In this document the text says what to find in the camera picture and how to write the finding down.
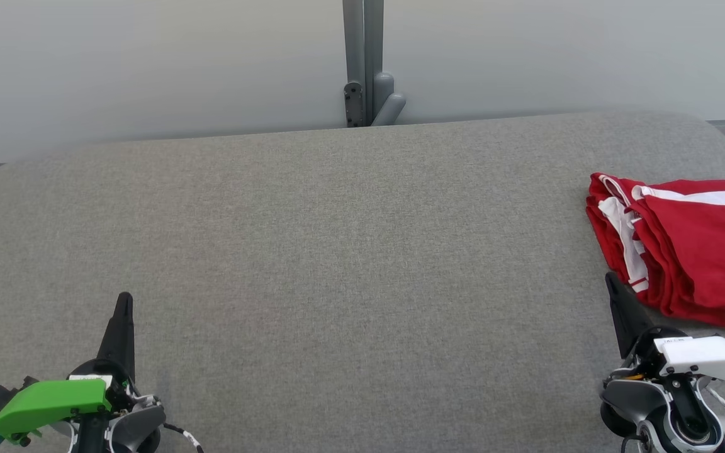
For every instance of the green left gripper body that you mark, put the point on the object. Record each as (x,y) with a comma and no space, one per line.
(54,399)

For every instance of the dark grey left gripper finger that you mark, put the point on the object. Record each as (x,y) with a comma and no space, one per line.
(120,343)

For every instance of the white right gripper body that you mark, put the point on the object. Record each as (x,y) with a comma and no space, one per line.
(708,358)

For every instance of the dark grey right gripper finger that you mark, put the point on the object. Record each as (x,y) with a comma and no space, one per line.
(628,318)

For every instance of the red jersey with number print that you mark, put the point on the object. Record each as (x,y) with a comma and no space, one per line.
(708,251)

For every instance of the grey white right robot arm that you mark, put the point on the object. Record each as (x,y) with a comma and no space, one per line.
(671,415)

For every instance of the red garment with white stripes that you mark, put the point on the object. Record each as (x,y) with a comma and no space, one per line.
(605,233)

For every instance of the grey fabric sofa cushion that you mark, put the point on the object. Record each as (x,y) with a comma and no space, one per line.
(337,283)

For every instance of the grey post foot cylinders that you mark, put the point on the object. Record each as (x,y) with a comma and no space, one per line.
(389,100)

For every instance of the grey partition post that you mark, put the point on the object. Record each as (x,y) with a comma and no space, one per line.
(362,44)

